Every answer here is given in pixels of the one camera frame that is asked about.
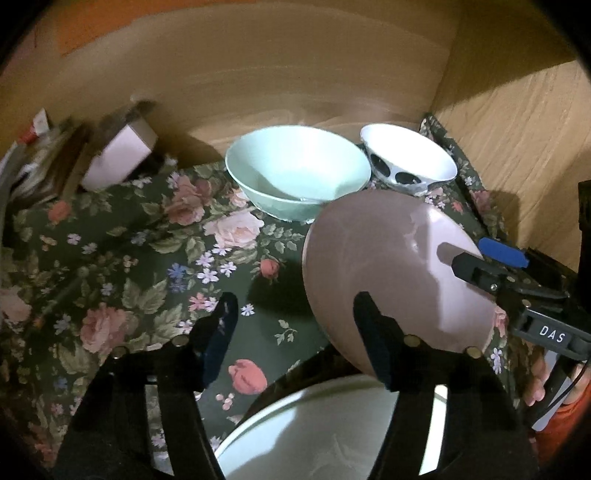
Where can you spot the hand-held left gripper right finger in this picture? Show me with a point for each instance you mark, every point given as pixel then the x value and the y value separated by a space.
pixel 374 341

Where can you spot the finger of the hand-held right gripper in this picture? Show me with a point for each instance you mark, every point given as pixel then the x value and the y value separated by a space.
pixel 503 252
pixel 475 272

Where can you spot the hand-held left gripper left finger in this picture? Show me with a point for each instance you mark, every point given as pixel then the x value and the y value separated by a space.
pixel 217 341

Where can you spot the pink bowl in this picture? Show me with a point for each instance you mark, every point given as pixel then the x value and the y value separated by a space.
pixel 383 258

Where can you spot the white plate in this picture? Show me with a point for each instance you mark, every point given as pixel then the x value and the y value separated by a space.
pixel 323 438

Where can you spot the light green plate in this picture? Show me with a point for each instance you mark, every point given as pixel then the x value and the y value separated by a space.
pixel 222 461

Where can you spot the white bowl with dark spots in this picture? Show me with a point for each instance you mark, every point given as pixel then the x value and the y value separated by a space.
pixel 406 147

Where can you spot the mint green bowl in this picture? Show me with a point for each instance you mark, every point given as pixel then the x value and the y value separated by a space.
pixel 295 170

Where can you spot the person's right forearm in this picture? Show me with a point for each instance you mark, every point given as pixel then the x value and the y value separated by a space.
pixel 570 427

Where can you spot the person's right hand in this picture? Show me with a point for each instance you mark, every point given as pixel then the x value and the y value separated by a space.
pixel 535 383

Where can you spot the dark floral tablecloth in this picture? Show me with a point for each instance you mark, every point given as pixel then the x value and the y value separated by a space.
pixel 115 258

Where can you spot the orange sticky note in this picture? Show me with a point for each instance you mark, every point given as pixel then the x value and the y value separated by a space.
pixel 92 27

